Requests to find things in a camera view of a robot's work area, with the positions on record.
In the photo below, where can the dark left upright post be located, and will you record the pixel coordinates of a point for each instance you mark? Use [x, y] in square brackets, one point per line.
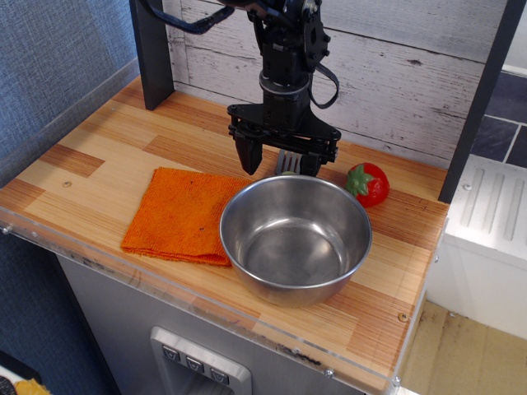
[153, 55]

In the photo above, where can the grey panel with buttons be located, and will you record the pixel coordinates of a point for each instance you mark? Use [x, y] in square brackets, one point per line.
[186, 367]

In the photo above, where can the dark upright post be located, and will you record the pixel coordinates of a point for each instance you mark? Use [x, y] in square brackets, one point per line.
[497, 56]
[153, 55]

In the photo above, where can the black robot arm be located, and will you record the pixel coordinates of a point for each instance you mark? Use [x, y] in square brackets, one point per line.
[292, 43]

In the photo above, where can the grey spatula with green handle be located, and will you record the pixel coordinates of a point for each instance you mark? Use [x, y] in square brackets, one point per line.
[288, 162]

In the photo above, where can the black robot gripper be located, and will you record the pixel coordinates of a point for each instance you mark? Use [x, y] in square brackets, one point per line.
[284, 120]

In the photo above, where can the dark right upright post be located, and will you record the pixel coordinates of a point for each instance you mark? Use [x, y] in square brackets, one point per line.
[497, 56]

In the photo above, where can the orange cloth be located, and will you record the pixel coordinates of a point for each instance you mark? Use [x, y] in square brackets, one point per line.
[178, 218]

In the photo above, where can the clear acrylic edge guard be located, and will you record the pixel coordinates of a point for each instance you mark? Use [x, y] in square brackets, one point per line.
[340, 346]

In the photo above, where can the red toy strawberry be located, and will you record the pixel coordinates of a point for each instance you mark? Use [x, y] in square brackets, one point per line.
[368, 184]

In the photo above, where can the stainless steel bowl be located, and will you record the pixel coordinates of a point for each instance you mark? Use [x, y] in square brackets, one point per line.
[295, 240]

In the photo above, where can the yellow object at corner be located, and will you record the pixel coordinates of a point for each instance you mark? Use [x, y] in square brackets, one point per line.
[30, 387]

